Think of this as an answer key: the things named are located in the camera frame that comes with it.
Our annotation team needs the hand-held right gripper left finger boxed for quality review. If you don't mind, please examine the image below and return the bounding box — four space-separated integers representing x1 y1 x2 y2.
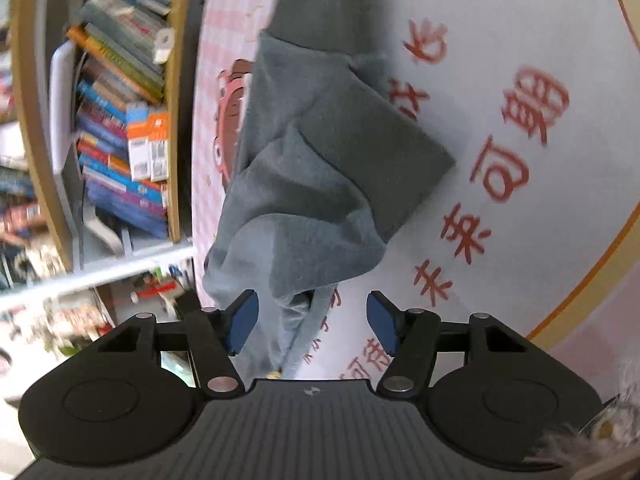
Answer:
100 289 260 396

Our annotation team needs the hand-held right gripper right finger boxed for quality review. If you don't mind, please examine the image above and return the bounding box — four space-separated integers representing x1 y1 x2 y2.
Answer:
366 290 531 397

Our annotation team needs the grey hoodie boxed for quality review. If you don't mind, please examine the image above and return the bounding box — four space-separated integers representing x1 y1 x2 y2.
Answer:
202 0 457 381

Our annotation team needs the pink checkered table mat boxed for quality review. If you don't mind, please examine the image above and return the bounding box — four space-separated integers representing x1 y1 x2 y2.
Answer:
190 0 640 411

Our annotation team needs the white wooden bookshelf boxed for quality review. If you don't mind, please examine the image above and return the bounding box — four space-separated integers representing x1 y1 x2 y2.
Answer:
0 0 201 311

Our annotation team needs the orange white labelled box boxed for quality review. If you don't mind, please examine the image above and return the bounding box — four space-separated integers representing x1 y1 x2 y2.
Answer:
125 101 152 182
148 110 172 183

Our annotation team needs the fuzzy grey clothing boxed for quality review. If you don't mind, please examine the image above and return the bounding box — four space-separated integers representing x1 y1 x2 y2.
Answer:
530 355 640 480

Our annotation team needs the row of colourful books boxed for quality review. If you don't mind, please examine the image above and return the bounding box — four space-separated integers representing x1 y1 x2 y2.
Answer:
65 0 173 241

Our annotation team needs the white plastic board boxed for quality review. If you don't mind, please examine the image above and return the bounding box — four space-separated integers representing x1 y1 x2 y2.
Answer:
50 40 126 256

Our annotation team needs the white roll on shelf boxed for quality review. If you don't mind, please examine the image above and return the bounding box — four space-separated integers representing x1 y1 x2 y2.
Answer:
152 27 176 63

